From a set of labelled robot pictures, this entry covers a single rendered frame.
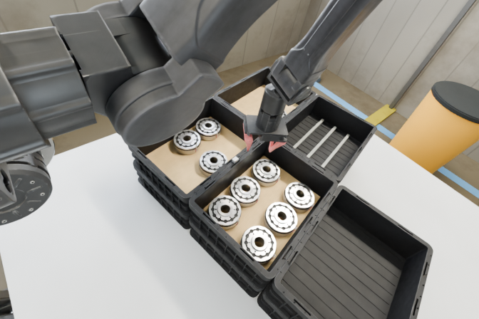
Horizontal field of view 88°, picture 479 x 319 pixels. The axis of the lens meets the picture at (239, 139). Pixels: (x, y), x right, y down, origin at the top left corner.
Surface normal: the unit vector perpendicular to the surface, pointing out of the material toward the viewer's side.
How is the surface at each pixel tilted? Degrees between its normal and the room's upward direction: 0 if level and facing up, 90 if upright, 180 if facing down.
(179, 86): 54
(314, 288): 0
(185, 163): 0
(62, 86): 65
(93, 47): 20
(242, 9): 105
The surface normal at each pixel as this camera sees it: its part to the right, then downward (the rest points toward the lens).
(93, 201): 0.15, -0.68
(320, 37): -0.79, 0.41
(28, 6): 0.63, 0.62
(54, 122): 0.58, 0.77
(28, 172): 0.94, -0.07
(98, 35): 0.35, -0.42
